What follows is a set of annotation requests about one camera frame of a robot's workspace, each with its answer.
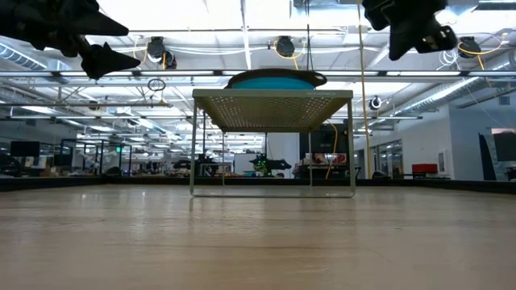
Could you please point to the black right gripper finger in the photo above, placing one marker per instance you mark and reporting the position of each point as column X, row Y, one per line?
column 405, row 38

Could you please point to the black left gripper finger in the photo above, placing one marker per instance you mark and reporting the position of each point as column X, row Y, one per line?
column 106, row 60
column 101, row 25

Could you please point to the blue collapsible colander bowl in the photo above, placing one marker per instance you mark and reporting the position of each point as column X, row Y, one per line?
column 274, row 83

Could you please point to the red box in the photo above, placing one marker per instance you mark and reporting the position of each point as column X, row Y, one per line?
column 424, row 168

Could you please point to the black monitor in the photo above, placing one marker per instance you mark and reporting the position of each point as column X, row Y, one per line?
column 322, row 141
column 504, row 147

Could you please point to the pale green perforated box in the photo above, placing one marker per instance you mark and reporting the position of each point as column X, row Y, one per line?
column 274, row 108

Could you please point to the black background robot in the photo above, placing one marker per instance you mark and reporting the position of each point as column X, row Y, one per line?
column 262, row 165

